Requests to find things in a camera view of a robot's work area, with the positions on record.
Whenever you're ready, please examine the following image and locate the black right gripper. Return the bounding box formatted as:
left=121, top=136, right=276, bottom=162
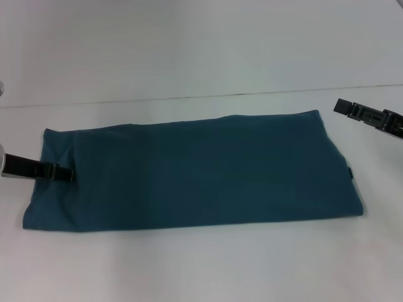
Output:
left=332, top=98, right=403, bottom=140

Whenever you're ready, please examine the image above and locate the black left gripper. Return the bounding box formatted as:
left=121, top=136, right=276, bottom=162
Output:
left=2, top=153, right=77, bottom=184

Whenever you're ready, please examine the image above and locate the teal FREE print T-shirt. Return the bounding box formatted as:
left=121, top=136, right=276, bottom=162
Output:
left=21, top=109, right=366, bottom=234

